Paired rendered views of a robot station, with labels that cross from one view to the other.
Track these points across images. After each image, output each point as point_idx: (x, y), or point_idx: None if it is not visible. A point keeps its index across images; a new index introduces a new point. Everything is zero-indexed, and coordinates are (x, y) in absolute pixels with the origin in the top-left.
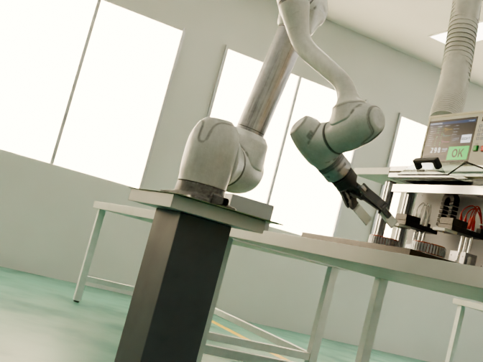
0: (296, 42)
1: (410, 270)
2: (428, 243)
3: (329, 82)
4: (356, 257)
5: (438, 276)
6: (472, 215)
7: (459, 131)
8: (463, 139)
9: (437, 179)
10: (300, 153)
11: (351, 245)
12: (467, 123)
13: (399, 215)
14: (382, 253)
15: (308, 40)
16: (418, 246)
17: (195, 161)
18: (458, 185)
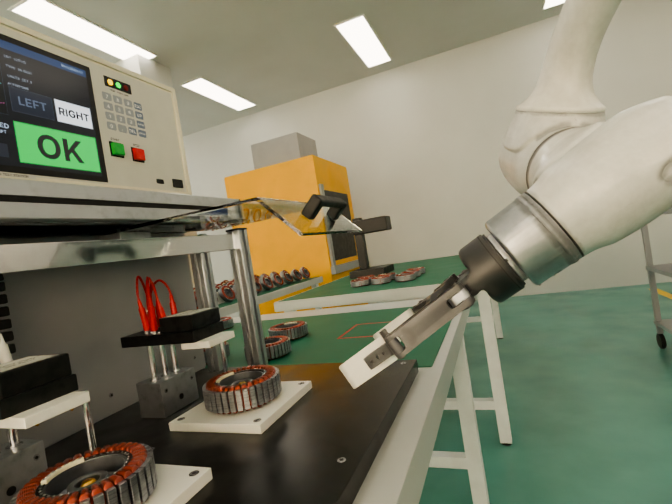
0: None
1: (450, 379)
2: (277, 368)
3: (607, 18)
4: (428, 451)
5: (455, 359)
6: (31, 302)
7: (37, 83)
8: (65, 114)
9: (5, 223)
10: (662, 213)
11: (416, 444)
12: (60, 72)
13: (28, 372)
14: (438, 392)
15: None
16: (280, 383)
17: None
18: (147, 238)
